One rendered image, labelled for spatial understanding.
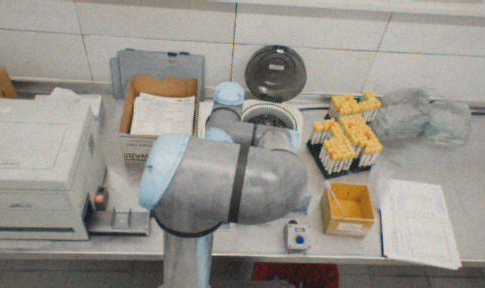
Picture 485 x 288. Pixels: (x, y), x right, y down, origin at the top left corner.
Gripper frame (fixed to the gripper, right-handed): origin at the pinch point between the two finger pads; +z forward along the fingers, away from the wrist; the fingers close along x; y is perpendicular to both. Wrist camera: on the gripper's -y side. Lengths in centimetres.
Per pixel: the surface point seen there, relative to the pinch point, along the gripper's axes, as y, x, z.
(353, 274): 15, -72, 99
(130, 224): -11.1, 26.6, 7.2
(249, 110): 30.7, -9.6, -0.4
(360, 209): -2.6, -45.4, 10.2
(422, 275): 15, -108, 99
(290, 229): -14.2, -20.0, 3.6
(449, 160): 20, -84, 11
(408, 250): -17, -57, 10
